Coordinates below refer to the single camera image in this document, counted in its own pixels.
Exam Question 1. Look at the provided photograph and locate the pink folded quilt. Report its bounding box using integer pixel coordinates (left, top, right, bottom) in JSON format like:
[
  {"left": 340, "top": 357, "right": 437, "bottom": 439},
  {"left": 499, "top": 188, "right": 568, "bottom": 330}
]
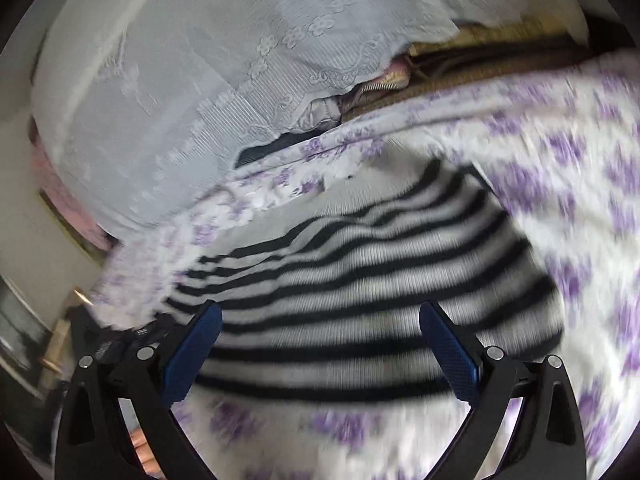
[{"left": 28, "top": 118, "right": 117, "bottom": 252}]

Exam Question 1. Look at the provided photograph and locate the white lace cover cloth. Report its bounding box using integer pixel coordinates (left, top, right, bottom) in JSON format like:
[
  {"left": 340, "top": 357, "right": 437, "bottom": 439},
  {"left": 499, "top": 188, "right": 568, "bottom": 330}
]
[{"left": 32, "top": 0, "right": 588, "bottom": 239}]

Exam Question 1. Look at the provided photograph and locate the dark glass window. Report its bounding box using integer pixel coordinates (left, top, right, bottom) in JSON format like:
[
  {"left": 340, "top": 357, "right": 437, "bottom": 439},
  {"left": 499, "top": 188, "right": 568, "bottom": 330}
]
[{"left": 1, "top": 278, "right": 51, "bottom": 398}]

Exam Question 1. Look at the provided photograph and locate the black white striped knit sweater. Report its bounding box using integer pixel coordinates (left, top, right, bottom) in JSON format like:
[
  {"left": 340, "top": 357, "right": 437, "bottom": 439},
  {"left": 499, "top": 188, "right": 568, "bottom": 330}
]
[{"left": 166, "top": 159, "right": 564, "bottom": 403}]

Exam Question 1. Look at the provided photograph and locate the person's left hand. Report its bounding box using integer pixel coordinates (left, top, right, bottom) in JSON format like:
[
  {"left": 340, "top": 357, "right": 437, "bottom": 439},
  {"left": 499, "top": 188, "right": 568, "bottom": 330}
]
[{"left": 130, "top": 428, "right": 164, "bottom": 479}]

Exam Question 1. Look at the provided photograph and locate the purple floral white bedspread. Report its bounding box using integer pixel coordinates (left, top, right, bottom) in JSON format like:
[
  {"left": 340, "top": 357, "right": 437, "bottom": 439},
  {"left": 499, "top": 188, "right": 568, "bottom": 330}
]
[{"left": 92, "top": 52, "right": 639, "bottom": 479}]

